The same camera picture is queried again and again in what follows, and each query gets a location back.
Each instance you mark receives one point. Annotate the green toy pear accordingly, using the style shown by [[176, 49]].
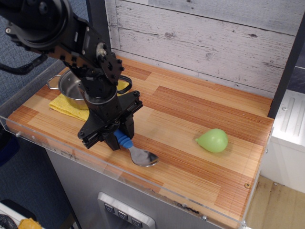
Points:
[[214, 140]]

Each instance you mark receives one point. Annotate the white aluminium ledge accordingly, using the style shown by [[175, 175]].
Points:
[[284, 161]]

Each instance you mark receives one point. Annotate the clear acrylic table guard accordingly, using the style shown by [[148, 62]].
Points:
[[190, 187]]

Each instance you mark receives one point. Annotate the black vertical post right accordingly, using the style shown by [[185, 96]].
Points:
[[288, 70]]

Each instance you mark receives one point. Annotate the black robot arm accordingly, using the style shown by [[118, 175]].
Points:
[[51, 28]]

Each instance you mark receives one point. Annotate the yellow folded cloth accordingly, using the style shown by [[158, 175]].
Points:
[[60, 103]]

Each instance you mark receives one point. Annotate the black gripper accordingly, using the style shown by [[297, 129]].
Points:
[[107, 117]]

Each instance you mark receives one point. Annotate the silver control panel with buttons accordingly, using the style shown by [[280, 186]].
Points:
[[120, 215]]

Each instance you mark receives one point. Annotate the yellow object bottom corner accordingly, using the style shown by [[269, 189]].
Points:
[[29, 224]]

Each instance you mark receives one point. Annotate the blue handled metal spoon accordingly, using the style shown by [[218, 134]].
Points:
[[139, 156]]

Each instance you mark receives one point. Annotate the stainless steel pot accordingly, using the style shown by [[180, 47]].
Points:
[[68, 85]]

